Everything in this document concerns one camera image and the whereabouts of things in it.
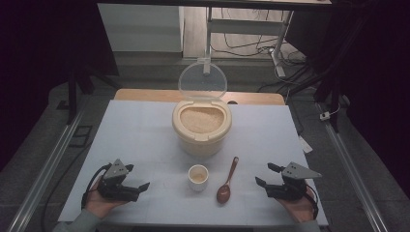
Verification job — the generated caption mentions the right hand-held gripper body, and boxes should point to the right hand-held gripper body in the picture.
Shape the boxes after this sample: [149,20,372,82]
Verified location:
[265,161,323,201]

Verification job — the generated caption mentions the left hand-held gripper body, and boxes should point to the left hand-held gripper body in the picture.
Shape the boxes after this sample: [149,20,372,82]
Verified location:
[97,159,142,203]

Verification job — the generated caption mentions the brown wooden spoon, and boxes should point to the brown wooden spoon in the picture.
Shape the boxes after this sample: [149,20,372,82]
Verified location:
[216,156,240,206]

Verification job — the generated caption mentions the white cup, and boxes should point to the white cup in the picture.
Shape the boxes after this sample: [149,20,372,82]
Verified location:
[188,163,210,193]

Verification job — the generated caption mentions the beige rice container clear lid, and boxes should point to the beige rice container clear lid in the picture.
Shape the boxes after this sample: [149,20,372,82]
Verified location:
[171,61,233,159]

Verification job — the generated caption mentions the white rice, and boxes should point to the white rice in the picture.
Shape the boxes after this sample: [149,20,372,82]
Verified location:
[179,106,224,134]

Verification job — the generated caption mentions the person's left hand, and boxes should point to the person's left hand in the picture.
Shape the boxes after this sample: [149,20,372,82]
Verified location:
[84,180,130,219]

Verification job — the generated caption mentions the person's right hand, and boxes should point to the person's right hand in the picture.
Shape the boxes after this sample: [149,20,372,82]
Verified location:
[277,187,319,224]

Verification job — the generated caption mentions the white paper tag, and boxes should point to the white paper tag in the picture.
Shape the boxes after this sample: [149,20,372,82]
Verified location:
[298,135,314,155]

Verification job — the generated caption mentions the white table sheet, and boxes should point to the white table sheet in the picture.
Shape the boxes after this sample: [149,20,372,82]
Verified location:
[57,100,329,226]

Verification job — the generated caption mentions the wooden table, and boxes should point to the wooden table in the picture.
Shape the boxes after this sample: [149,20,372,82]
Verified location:
[114,88,286,106]

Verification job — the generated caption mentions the black stand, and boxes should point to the black stand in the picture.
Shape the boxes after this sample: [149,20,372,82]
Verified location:
[66,62,121,126]
[257,62,343,133]

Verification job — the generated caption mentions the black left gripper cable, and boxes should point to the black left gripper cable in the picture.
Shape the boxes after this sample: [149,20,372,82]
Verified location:
[80,162,112,210]

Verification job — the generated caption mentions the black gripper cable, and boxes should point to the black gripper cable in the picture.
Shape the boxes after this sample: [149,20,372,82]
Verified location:
[304,183,320,220]
[80,162,112,210]

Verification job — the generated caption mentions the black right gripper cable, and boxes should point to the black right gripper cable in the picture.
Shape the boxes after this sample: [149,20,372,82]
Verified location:
[304,183,320,220]

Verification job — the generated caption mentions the black floor frame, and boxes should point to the black floor frame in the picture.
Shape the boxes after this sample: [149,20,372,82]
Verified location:
[69,125,94,149]

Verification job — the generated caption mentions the metal floor rail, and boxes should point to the metal floor rail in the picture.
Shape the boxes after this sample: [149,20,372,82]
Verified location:
[317,102,390,232]
[6,102,85,232]

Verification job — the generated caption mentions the small white box with cable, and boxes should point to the small white box with cable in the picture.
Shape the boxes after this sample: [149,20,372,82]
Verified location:
[319,104,342,122]

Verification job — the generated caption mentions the black floor cables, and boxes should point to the black floor cables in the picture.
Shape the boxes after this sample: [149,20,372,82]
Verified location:
[211,8,308,67]

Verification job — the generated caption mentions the white desk frame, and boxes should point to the white desk frame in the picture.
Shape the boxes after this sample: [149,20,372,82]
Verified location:
[202,7,295,78]

